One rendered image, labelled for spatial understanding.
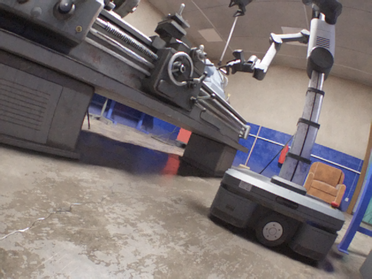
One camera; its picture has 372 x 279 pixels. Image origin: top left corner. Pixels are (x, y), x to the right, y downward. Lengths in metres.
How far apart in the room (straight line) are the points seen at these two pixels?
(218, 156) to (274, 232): 1.52
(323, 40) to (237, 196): 1.05
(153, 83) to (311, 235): 1.13
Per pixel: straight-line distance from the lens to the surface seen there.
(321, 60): 1.18
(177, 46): 1.20
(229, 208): 0.83
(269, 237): 0.85
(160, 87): 1.08
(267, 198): 0.80
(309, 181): 4.12
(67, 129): 1.00
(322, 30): 1.32
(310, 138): 1.03
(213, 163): 2.21
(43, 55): 0.86
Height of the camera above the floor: 0.33
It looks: 1 degrees down
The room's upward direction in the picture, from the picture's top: 21 degrees clockwise
